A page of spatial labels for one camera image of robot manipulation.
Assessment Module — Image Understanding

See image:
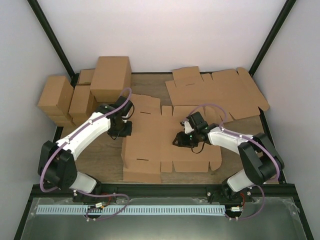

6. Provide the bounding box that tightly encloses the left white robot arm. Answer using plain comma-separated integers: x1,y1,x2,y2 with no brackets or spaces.
38,96,135,202

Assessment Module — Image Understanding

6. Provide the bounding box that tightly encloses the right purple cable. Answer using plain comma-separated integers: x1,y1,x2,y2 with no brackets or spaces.
189,102,283,222

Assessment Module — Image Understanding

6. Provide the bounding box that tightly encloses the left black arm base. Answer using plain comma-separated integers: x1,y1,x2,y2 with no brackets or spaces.
72,183,118,205

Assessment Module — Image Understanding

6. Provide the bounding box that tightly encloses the rear small cardboard box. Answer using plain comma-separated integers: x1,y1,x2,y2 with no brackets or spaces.
77,68,95,86

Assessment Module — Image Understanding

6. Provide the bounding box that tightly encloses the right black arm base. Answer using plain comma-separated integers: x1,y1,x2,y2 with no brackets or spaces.
205,183,253,204

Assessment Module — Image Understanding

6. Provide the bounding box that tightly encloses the black aluminium frame rail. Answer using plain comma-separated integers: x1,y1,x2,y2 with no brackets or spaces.
31,183,296,201

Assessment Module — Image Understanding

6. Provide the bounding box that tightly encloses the light blue slotted cable duct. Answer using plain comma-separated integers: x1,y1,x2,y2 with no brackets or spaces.
36,204,226,216

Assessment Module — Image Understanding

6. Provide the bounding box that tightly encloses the large folded cardboard box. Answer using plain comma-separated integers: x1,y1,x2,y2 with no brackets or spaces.
90,56,132,103

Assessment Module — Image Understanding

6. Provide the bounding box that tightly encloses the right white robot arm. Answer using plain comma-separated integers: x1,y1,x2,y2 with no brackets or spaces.
172,111,285,202

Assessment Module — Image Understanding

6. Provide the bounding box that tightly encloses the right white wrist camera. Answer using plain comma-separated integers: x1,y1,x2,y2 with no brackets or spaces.
180,120,194,135

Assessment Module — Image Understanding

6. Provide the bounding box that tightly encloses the stack of flat cardboard blanks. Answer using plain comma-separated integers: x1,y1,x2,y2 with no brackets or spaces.
165,66,270,122

